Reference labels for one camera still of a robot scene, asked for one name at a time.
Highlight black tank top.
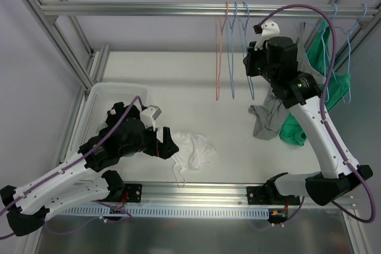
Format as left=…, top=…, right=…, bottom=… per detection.
left=99, top=102, right=140, bottom=135

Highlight aluminium hanging rail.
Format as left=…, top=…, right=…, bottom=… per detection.
left=40, top=1, right=380, bottom=20

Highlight pink hanger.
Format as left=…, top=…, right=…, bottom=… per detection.
left=215, top=2, right=229, bottom=101

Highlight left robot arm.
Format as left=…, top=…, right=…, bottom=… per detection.
left=1, top=118, right=179, bottom=237

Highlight white tank top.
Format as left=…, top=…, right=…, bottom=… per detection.
left=170, top=132, right=218, bottom=188

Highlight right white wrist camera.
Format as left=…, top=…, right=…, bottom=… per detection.
left=254, top=20, right=280, bottom=51

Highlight dark grey tank top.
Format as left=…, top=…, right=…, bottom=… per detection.
left=248, top=22, right=326, bottom=140

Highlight aluminium frame posts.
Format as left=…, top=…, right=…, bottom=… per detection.
left=0, top=0, right=111, bottom=109

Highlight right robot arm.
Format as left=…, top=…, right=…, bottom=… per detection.
left=243, top=36, right=373, bottom=206

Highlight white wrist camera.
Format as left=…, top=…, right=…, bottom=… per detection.
left=140, top=105, right=161, bottom=129
left=254, top=20, right=280, bottom=51

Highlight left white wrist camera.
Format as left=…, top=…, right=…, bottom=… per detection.
left=140, top=105, right=161, bottom=129

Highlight green tank top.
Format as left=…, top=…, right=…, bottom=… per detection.
left=279, top=19, right=352, bottom=147

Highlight white slotted cable duct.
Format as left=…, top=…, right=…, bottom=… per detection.
left=63, top=204, right=270, bottom=220

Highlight white plastic basket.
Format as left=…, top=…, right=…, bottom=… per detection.
left=62, top=82, right=149, bottom=162

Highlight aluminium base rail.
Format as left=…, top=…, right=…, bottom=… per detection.
left=59, top=181, right=358, bottom=207

